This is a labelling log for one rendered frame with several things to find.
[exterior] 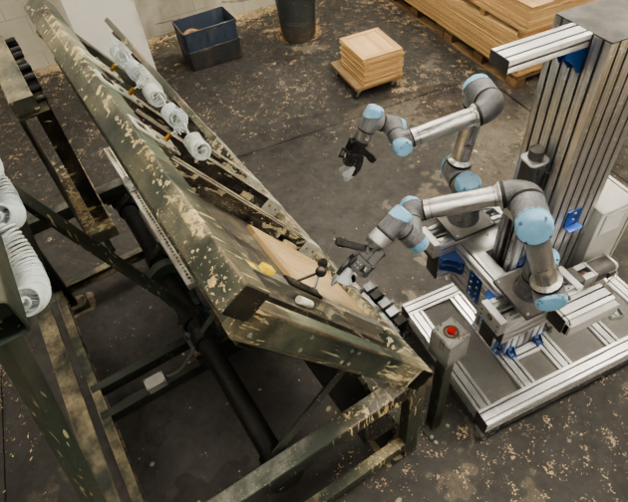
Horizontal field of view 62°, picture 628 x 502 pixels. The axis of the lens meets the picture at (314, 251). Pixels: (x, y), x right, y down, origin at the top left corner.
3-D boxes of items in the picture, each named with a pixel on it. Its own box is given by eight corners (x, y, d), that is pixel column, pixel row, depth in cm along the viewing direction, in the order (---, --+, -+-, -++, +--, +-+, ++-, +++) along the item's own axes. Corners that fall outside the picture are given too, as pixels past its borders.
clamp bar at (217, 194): (313, 261, 262) (346, 225, 259) (118, 152, 169) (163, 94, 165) (303, 249, 268) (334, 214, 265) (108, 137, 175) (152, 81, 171)
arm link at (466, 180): (458, 212, 241) (461, 190, 231) (447, 193, 250) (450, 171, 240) (482, 207, 242) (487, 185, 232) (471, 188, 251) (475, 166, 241)
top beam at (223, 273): (246, 324, 130) (272, 294, 128) (218, 315, 122) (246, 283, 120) (42, 21, 261) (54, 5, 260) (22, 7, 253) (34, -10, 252)
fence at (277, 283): (378, 335, 231) (384, 329, 231) (239, 276, 156) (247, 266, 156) (371, 327, 234) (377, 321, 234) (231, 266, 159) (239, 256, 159)
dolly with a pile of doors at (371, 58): (404, 87, 522) (405, 48, 492) (356, 102, 511) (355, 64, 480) (374, 60, 561) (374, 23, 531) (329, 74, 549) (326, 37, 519)
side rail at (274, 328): (405, 387, 217) (424, 369, 216) (230, 340, 131) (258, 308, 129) (396, 376, 221) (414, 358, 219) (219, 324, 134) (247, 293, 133)
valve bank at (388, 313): (417, 345, 262) (420, 317, 244) (394, 360, 257) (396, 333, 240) (358, 281, 292) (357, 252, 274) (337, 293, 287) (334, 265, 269)
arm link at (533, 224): (562, 281, 207) (543, 183, 172) (571, 313, 198) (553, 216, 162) (530, 288, 212) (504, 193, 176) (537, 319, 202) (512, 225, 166)
